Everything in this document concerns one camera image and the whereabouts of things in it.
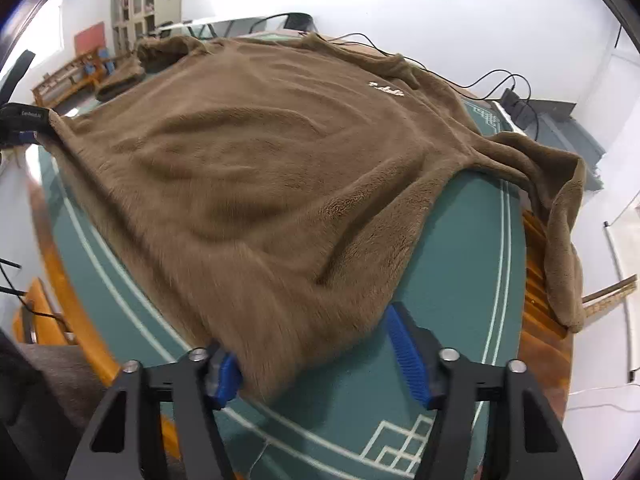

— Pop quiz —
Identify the green table mat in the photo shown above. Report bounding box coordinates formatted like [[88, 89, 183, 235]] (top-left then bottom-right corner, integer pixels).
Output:
[[39, 30, 526, 480]]

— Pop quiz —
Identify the grey cloth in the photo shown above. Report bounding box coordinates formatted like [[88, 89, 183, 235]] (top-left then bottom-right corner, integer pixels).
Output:
[[0, 330, 121, 480]]

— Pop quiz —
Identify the red board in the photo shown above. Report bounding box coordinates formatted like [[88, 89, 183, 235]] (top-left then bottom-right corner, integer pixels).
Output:
[[74, 21, 107, 55]]

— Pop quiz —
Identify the brown fleece sweater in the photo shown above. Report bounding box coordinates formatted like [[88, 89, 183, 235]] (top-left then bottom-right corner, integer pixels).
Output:
[[47, 31, 587, 406]]

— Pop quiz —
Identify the black metal chair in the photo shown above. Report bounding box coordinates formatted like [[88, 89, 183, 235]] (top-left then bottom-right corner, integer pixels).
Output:
[[285, 11, 317, 33]]

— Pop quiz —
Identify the white folding table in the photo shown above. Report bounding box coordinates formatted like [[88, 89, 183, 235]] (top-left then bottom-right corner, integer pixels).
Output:
[[150, 12, 296, 41]]

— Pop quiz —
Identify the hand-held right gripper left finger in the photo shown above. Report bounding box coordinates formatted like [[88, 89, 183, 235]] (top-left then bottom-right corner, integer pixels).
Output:
[[65, 342, 243, 480]]

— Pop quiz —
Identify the long black cable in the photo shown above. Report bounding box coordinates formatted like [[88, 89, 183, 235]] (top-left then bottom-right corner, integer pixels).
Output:
[[330, 32, 533, 101]]

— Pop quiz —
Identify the wooden slat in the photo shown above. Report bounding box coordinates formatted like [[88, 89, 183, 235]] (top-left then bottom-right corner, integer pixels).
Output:
[[582, 274, 640, 317]]

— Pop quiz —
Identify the white power strip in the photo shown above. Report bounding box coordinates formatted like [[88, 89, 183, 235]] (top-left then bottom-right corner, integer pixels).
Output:
[[491, 100, 528, 137]]

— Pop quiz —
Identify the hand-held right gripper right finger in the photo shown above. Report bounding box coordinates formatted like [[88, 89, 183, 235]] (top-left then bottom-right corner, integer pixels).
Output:
[[384, 302, 586, 480]]

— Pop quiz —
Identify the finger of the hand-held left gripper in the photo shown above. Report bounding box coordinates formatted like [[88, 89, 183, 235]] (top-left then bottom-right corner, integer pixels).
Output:
[[0, 103, 52, 133], [0, 131, 48, 151]]

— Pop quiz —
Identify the beige glass-door cabinet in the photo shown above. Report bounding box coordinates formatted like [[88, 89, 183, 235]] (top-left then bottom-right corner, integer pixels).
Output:
[[110, 0, 183, 53]]

